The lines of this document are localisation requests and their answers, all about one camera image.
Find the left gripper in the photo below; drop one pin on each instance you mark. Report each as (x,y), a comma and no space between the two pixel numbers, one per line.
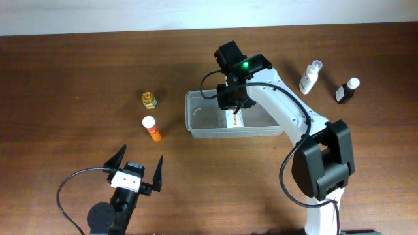
(145,187)

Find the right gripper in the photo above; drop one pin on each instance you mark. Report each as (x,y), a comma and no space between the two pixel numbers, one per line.
(223,102)

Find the small gold-lid balm jar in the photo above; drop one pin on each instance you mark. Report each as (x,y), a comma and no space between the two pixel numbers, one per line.
(148,99)

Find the white blue medicine box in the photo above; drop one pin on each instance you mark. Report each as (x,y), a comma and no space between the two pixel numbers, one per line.
(233,120)

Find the orange tablet tube white cap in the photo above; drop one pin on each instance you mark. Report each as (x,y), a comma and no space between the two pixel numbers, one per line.
(149,123)

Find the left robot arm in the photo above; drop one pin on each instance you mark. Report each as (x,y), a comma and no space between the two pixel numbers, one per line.
(113,217)

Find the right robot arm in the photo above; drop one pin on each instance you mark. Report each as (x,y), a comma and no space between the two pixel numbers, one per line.
(317,170)

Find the clear plastic container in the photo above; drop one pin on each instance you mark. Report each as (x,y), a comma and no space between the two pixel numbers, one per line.
(204,119)

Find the white spray bottle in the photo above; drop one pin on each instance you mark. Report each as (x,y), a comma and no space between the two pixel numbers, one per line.
(310,77)

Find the dark bottle white cap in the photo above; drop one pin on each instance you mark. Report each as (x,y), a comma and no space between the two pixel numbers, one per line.
(346,90)

